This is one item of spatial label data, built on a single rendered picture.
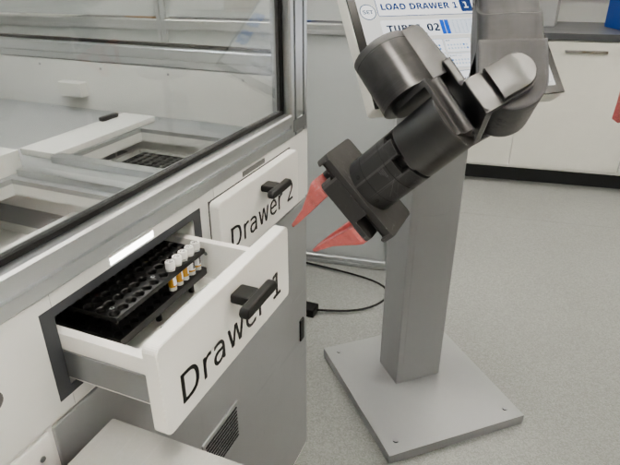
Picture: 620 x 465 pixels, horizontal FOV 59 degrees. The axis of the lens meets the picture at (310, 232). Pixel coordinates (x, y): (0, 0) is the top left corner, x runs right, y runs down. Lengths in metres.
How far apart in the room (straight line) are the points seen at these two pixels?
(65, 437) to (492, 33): 0.61
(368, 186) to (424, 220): 1.03
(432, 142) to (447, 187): 1.05
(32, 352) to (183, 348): 0.15
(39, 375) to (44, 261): 0.12
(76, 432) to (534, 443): 1.38
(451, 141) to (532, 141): 3.13
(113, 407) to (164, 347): 0.23
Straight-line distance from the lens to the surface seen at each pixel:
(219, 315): 0.62
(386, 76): 0.51
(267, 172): 0.94
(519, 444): 1.80
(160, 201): 0.72
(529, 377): 2.03
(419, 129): 0.49
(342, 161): 0.53
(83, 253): 0.64
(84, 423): 0.73
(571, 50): 3.51
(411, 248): 1.56
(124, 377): 0.61
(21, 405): 0.64
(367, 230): 0.54
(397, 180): 0.51
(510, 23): 0.53
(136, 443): 0.69
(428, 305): 1.70
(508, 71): 0.50
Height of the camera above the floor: 1.25
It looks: 26 degrees down
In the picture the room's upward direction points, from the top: straight up
